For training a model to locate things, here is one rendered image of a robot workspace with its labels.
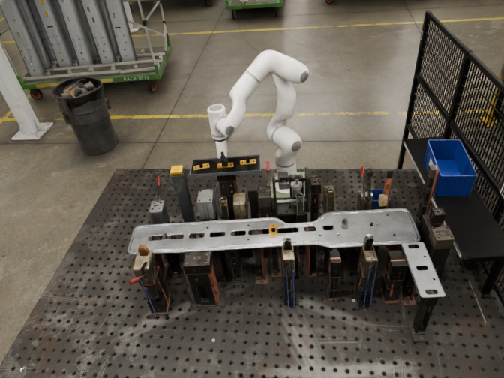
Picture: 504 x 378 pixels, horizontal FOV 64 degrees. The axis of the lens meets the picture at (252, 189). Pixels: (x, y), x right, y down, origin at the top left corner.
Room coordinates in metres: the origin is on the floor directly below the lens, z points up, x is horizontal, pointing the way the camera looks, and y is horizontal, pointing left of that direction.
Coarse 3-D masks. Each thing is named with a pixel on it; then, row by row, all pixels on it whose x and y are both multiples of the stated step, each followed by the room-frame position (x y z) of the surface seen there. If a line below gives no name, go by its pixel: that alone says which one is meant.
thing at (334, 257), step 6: (330, 252) 1.19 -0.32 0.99; (336, 252) 1.19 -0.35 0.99; (330, 258) 1.16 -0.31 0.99; (336, 258) 1.15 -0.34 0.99; (330, 264) 1.15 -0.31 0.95; (336, 264) 1.13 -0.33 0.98; (330, 270) 1.15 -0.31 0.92; (336, 270) 1.13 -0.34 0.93; (330, 276) 1.14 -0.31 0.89; (336, 276) 1.13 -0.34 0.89; (330, 282) 1.15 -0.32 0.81; (336, 282) 1.14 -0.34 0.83; (330, 288) 1.15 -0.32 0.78; (336, 288) 1.14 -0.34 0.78; (330, 294) 1.14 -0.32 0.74; (336, 294) 1.13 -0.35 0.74; (330, 300) 1.13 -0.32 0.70; (336, 300) 1.13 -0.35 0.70
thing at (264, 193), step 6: (258, 192) 1.56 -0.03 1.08; (264, 192) 1.55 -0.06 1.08; (270, 192) 1.56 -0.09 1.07; (264, 198) 1.51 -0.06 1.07; (270, 198) 1.51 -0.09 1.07; (264, 204) 1.51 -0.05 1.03; (270, 204) 1.51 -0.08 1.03; (264, 210) 1.51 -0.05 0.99; (270, 210) 1.51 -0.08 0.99; (264, 216) 1.52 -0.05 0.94; (270, 216) 1.52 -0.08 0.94
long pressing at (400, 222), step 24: (336, 216) 1.40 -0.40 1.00; (360, 216) 1.38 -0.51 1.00; (384, 216) 1.36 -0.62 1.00; (408, 216) 1.35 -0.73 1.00; (144, 240) 1.39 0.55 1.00; (168, 240) 1.37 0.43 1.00; (192, 240) 1.35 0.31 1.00; (216, 240) 1.33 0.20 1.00; (240, 240) 1.32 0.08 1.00; (264, 240) 1.30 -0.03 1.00; (312, 240) 1.26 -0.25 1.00; (336, 240) 1.25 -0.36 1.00; (360, 240) 1.23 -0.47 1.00; (384, 240) 1.21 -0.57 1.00; (408, 240) 1.20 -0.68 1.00
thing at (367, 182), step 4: (364, 168) 1.48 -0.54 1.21; (368, 168) 1.48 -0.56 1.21; (364, 172) 1.47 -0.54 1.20; (368, 172) 1.45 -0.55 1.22; (372, 172) 1.44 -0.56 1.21; (364, 176) 1.46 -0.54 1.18; (368, 176) 1.44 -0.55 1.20; (364, 180) 1.46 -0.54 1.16; (368, 180) 1.47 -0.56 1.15; (364, 184) 1.46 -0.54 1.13; (368, 184) 1.46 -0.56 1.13; (364, 188) 1.45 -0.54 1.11; (368, 188) 1.46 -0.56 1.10; (364, 192) 1.45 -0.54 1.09; (368, 192) 1.46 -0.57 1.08; (364, 196) 1.45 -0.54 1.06; (368, 196) 1.45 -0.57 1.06
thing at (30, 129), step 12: (0, 48) 4.42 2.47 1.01; (0, 60) 4.34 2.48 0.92; (0, 72) 4.31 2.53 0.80; (12, 72) 4.42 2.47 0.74; (0, 84) 4.32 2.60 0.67; (12, 84) 4.34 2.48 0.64; (12, 96) 4.31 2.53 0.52; (24, 96) 4.42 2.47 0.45; (12, 108) 4.32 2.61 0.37; (24, 108) 4.33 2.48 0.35; (24, 120) 4.31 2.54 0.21; (36, 120) 4.42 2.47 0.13; (24, 132) 4.32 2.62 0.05; (36, 132) 4.33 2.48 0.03
